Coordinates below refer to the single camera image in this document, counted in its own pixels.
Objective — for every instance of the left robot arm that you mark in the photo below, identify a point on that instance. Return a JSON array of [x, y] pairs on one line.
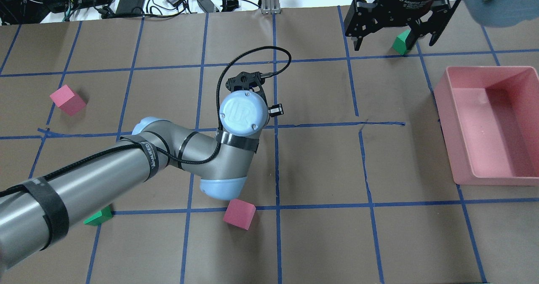
[[39, 212]]

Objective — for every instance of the green cube near left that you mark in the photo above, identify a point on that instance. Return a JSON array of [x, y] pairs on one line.
[[99, 217]]

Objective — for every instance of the green cube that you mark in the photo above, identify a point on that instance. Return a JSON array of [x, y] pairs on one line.
[[99, 217], [404, 42]]

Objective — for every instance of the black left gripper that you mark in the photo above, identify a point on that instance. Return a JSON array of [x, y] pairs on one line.
[[276, 110]]

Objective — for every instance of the pink cube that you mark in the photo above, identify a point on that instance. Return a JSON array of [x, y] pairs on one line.
[[68, 100], [240, 214]]

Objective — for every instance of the pink plastic bin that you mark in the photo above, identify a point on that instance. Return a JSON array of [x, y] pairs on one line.
[[490, 121]]

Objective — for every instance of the pink cube far left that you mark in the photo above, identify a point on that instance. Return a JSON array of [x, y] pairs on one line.
[[68, 100]]

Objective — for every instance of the green cube far right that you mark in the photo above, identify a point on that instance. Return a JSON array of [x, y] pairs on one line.
[[404, 42]]

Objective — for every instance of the pink cube centre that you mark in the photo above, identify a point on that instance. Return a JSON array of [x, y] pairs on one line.
[[240, 214]]

